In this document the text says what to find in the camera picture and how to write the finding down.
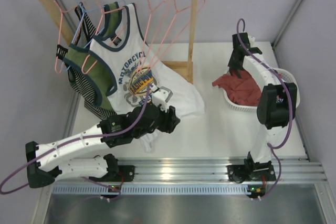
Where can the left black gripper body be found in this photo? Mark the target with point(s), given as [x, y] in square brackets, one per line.
[171, 120]

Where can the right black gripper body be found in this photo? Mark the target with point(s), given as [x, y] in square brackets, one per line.
[232, 64]

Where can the red tank top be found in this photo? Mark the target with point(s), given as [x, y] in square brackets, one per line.
[241, 89]

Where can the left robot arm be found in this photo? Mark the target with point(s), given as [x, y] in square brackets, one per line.
[63, 159]

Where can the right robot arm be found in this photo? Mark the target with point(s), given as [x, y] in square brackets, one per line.
[275, 111]

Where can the white motorcycle print tank top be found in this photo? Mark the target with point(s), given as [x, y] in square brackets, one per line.
[133, 66]

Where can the green tank top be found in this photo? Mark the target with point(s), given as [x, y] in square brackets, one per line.
[101, 77]

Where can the black white striped tank top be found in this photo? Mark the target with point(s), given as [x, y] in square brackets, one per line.
[86, 27]

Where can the white plastic laundry basket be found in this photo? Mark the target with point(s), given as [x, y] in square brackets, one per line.
[286, 76]

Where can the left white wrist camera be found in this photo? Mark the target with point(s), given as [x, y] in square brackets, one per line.
[161, 97]

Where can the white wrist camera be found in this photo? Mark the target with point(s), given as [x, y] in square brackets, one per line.
[161, 97]
[251, 40]

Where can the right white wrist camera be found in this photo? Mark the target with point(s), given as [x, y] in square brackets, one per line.
[251, 40]

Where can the aluminium mounting rail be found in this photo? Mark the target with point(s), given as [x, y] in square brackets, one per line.
[170, 176]

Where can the blue wire hanger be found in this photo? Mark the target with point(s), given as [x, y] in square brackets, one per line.
[81, 6]

